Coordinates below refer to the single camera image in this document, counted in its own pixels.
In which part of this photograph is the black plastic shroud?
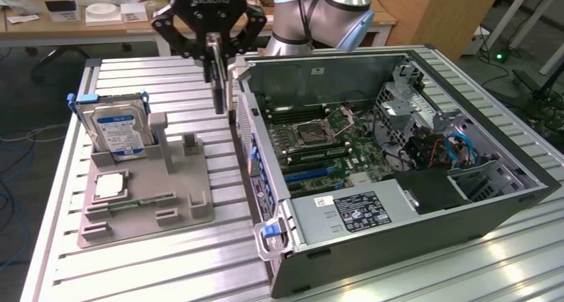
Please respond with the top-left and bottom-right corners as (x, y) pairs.
(394, 169), (471, 215)

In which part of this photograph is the blue wire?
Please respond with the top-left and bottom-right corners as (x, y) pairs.
(443, 133), (481, 167)

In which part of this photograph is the silver disk bay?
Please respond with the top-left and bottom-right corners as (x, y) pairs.
(447, 159), (526, 204)

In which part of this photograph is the hard disk with blue carrier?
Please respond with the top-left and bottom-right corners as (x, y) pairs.
(66, 89), (154, 161)

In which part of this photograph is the white box with round dish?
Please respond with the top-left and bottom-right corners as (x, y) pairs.
(85, 3), (125, 27)

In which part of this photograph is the plain white box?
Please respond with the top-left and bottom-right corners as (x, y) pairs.
(119, 1), (150, 24)

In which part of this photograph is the black floor stand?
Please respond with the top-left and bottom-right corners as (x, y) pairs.
(513, 69), (564, 118)

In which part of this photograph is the black open PC case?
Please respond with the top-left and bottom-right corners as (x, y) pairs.
(226, 49), (562, 299)

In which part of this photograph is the metal socket cover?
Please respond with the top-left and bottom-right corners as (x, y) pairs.
(325, 106), (358, 138)

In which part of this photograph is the stack of white papers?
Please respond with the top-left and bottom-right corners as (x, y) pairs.
(246, 0), (278, 25)

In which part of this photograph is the white desk frame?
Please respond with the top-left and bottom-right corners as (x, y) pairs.
(485, 0), (564, 75)

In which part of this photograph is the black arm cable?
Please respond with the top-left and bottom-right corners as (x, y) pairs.
(294, 0), (317, 52)

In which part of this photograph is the green RAM stick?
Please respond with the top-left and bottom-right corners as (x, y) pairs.
(109, 198), (158, 212)

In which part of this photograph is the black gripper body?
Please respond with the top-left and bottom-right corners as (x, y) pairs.
(171, 0), (249, 48)

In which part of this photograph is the wooden desk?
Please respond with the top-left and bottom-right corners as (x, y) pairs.
(0, 0), (398, 48)

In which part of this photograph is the silver metal drive cage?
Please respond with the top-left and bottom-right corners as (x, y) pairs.
(374, 82), (442, 157)

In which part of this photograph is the wooden cabinet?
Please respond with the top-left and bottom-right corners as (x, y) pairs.
(386, 0), (506, 61)

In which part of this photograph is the CPU socket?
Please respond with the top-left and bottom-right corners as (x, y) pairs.
(294, 120), (331, 145)

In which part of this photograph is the silver CPU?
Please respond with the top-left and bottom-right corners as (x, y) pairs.
(95, 174), (127, 199)

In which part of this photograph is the white paper card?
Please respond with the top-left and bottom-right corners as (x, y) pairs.
(5, 14), (41, 24)

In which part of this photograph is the white box with black top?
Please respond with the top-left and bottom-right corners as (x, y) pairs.
(43, 0), (83, 22)

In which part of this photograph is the black office chair base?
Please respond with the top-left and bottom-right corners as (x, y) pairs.
(27, 45), (93, 82)

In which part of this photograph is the grey power supply unit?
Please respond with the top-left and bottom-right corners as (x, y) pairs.
(289, 179), (418, 245)

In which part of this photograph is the black graphics card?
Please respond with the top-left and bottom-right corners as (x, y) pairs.
(203, 32), (230, 115)

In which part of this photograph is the grey parts rack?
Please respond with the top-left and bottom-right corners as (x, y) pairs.
(78, 112), (218, 249)

